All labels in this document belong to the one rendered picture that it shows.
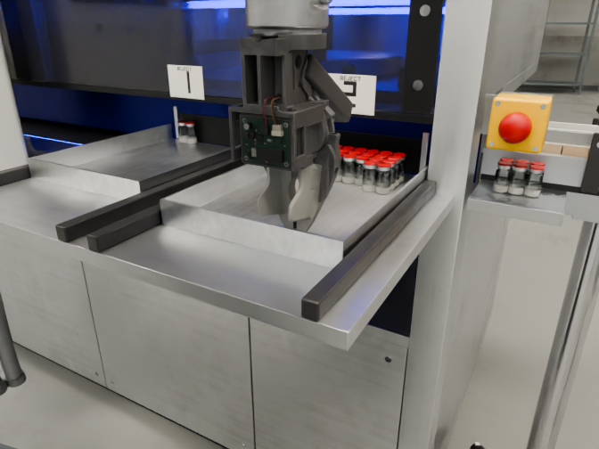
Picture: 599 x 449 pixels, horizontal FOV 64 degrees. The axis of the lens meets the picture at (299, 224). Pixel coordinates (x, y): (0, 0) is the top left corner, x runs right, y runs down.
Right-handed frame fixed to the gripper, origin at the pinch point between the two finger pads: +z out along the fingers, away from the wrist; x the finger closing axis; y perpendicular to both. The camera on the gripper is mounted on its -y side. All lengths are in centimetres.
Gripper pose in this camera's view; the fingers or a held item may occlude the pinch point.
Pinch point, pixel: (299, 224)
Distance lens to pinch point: 53.5
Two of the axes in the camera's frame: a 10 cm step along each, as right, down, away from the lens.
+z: 0.0, 9.2, 4.0
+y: -4.9, 3.5, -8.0
